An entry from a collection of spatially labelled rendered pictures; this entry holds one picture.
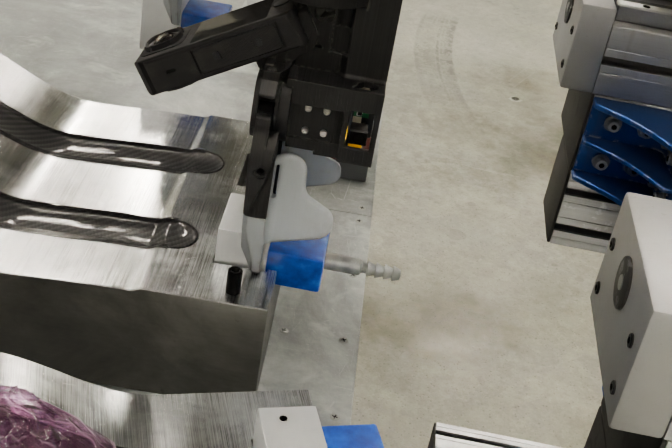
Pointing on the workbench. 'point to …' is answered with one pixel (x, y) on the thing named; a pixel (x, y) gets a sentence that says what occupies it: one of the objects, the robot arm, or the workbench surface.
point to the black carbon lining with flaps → (26, 216)
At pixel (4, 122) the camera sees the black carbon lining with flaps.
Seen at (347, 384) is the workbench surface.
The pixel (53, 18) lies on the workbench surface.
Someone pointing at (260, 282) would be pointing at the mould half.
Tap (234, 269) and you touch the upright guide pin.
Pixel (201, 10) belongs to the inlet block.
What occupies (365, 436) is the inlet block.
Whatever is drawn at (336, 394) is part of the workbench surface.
